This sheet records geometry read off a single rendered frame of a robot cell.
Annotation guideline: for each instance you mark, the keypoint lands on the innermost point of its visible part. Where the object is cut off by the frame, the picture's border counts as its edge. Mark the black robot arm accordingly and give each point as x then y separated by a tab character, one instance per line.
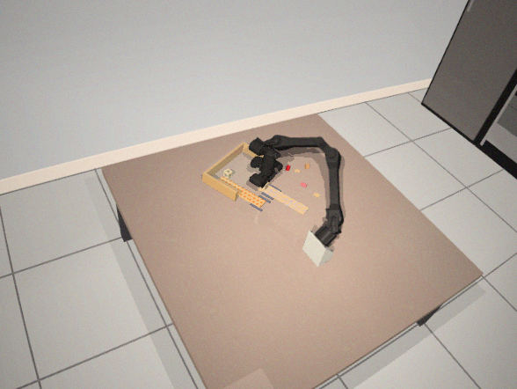
326	234

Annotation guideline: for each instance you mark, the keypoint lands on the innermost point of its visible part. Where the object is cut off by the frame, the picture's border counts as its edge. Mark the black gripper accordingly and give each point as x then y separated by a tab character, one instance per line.
267	173

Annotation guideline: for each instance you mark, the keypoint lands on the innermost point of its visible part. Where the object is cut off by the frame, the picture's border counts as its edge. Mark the tan strip with orange dots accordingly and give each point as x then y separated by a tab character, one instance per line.
250	197

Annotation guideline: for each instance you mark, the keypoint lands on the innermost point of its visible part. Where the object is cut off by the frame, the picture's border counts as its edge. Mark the tan strip with blue speckles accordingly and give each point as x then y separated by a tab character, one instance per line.
285	199

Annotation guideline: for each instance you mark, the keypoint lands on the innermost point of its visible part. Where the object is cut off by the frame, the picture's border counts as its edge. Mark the tan open-top box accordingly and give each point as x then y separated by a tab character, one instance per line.
232	171

